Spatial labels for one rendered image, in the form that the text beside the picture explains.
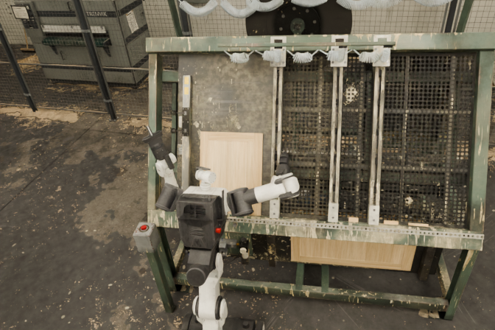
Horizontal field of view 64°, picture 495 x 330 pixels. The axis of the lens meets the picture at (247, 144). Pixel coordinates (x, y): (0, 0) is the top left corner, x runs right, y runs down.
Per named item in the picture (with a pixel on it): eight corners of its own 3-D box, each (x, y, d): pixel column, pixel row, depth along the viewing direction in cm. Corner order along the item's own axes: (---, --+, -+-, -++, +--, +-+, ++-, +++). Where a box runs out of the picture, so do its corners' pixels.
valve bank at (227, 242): (180, 266, 280) (174, 243, 266) (185, 250, 291) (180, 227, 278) (250, 272, 271) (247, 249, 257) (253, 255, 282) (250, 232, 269)
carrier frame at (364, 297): (169, 291, 330) (148, 221, 283) (209, 183, 440) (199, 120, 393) (452, 320, 291) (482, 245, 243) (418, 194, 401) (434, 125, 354)
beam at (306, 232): (153, 222, 293) (146, 226, 282) (153, 206, 292) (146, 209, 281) (476, 245, 253) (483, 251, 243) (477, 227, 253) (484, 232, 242)
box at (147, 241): (138, 253, 270) (132, 234, 259) (145, 239, 279) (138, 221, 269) (155, 254, 267) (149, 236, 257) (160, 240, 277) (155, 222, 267)
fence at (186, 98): (183, 210, 282) (181, 211, 278) (185, 76, 276) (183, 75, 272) (189, 211, 281) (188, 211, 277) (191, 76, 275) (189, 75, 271)
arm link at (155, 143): (141, 137, 238) (149, 153, 243) (143, 142, 230) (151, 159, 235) (160, 128, 241) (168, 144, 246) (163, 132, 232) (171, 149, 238)
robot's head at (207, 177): (208, 188, 222) (208, 173, 220) (195, 185, 228) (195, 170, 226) (216, 185, 227) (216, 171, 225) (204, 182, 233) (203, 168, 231)
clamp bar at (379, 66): (364, 221, 259) (368, 231, 236) (371, 38, 252) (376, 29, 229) (380, 222, 257) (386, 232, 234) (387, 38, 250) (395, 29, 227)
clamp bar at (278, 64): (267, 215, 271) (263, 224, 247) (272, 40, 264) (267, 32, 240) (282, 216, 269) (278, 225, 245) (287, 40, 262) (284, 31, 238)
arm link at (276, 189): (291, 174, 212) (252, 185, 217) (297, 197, 211) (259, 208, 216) (293, 171, 223) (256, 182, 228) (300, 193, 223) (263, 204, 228)
